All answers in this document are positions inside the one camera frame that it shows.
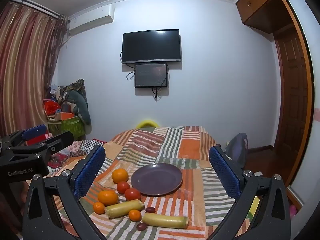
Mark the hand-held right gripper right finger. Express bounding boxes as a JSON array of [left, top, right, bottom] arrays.
[[209, 144, 292, 240]]

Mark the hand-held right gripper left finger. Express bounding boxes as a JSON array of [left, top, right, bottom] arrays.
[[22, 144, 107, 240]]

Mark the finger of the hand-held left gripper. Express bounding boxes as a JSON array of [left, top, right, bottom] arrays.
[[5, 131, 75, 157], [0, 124, 48, 147]]

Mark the large orange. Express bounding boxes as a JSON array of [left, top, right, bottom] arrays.
[[112, 168, 129, 184], [97, 190, 119, 206]]

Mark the small mandarin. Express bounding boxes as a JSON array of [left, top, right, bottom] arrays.
[[93, 202, 106, 215], [128, 209, 142, 222]]

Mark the red tomato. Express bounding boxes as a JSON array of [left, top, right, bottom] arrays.
[[117, 181, 131, 194], [124, 188, 142, 201]]

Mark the purple plate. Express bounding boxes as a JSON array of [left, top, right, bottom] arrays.
[[131, 163, 183, 197]]

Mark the floral cloth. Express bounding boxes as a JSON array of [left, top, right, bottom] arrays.
[[47, 140, 83, 168]]

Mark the green storage box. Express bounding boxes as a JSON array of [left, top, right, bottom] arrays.
[[47, 116, 84, 140]]

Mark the orange cardboard box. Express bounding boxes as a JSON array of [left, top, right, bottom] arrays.
[[55, 112, 75, 122]]

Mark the red plastic bag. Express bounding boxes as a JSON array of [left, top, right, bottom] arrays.
[[44, 100, 60, 117]]

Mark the checkered cloth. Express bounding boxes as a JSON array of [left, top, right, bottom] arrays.
[[80, 139, 104, 153]]

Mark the yellow sheet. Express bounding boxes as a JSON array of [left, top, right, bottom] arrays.
[[246, 197, 260, 220]]

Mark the dark patterned cushion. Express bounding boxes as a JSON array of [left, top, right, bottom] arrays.
[[60, 79, 88, 103]]

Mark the striped patchwork blanket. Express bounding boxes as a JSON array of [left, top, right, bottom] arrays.
[[47, 126, 260, 240]]

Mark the striped red curtain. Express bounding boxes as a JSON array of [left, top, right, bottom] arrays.
[[0, 1, 69, 138]]

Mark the yellow stool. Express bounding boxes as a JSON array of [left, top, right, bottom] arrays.
[[135, 120, 159, 129]]

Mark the brown wooden door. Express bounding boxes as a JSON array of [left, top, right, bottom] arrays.
[[274, 26, 310, 155]]

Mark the white air conditioner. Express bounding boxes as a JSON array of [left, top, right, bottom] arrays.
[[68, 7, 114, 36]]

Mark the sliding wardrobe door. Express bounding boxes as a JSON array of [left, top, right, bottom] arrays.
[[277, 0, 320, 205]]

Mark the wooden overhead cabinet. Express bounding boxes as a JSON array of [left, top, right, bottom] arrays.
[[235, 0, 293, 34]]

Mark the black looped cable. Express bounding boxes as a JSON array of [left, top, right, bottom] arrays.
[[126, 64, 137, 80]]

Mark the black hanging cable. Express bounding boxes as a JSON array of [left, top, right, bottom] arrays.
[[152, 65, 170, 103]]

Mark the small black wall monitor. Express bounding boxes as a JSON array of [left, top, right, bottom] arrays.
[[134, 63, 168, 88]]

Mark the black wall television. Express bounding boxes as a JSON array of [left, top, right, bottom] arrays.
[[121, 29, 181, 64]]

